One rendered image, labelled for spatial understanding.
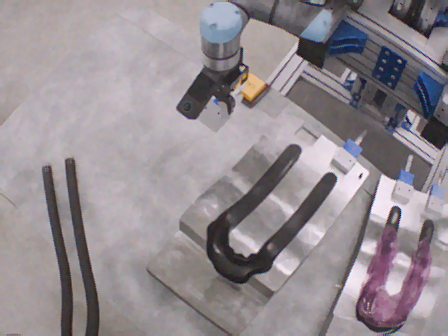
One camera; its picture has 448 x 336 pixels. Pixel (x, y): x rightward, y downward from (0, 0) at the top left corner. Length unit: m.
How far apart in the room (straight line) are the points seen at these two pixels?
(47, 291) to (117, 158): 0.95
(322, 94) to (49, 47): 1.34
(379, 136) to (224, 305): 1.15
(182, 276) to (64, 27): 1.79
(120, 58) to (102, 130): 0.23
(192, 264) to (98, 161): 0.37
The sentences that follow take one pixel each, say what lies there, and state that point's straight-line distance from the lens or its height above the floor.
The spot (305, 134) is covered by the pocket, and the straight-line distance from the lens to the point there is 1.38.
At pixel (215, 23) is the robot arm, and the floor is 1.30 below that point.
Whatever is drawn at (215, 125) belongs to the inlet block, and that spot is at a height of 0.94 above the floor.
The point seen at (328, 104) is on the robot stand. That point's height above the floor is 0.21.
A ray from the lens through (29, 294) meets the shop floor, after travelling 2.26.
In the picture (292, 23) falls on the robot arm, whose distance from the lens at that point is 1.06.
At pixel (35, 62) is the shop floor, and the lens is 2.70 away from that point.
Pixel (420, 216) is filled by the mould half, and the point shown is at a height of 0.85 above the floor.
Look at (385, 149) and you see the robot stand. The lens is 2.17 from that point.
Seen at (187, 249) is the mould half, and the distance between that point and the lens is 1.28.
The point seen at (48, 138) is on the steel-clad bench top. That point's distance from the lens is 1.51.
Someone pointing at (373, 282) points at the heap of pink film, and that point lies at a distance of 1.26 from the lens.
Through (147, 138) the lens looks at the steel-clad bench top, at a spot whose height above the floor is 0.80.
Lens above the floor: 2.09
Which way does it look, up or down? 67 degrees down
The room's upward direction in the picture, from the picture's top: 1 degrees clockwise
